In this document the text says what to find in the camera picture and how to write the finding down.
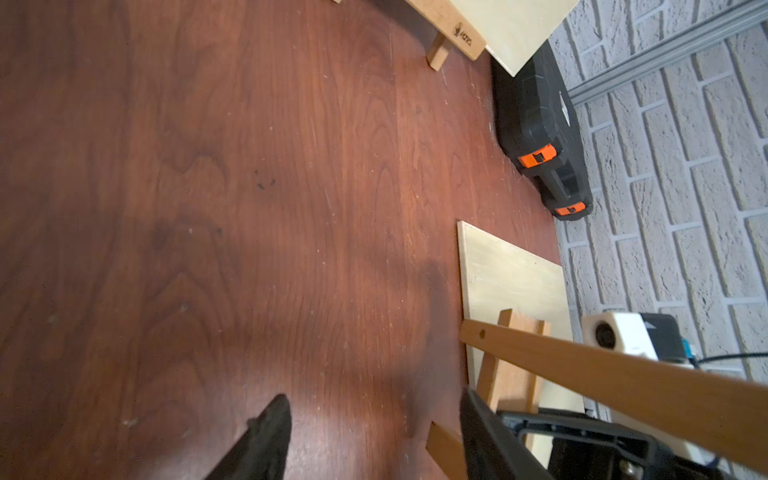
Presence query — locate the right thin black cable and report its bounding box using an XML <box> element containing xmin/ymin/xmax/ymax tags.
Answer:
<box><xmin>689</xmin><ymin>351</ymin><xmax>768</xmax><ymax>368</ymax></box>

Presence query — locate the small wooden easel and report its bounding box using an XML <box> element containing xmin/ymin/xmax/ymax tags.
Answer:
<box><xmin>426</xmin><ymin>310</ymin><xmax>767</xmax><ymax>479</ymax></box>
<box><xmin>361</xmin><ymin>0</ymin><xmax>488</xmax><ymax>72</ymax></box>

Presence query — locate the light plywood board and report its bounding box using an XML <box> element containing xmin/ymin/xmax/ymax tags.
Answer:
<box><xmin>455</xmin><ymin>220</ymin><xmax>586</xmax><ymax>469</ymax></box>
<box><xmin>452</xmin><ymin>0</ymin><xmax>579</xmax><ymax>76</ymax></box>

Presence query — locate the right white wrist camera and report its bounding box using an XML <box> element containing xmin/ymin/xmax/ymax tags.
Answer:
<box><xmin>580</xmin><ymin>312</ymin><xmax>693</xmax><ymax>368</ymax></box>

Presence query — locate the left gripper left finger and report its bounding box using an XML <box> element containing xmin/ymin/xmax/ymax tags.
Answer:
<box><xmin>205</xmin><ymin>393</ymin><xmax>292</xmax><ymax>480</ymax></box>

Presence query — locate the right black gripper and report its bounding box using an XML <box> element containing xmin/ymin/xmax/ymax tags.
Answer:
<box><xmin>498</xmin><ymin>409</ymin><xmax>732</xmax><ymax>479</ymax></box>

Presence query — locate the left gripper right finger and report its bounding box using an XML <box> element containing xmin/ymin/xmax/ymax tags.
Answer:
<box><xmin>460</xmin><ymin>389</ymin><xmax>552</xmax><ymax>480</ymax></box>

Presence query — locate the black plastic tool case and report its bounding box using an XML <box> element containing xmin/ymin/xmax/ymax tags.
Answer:
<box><xmin>491</xmin><ymin>42</ymin><xmax>594</xmax><ymax>221</ymax></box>

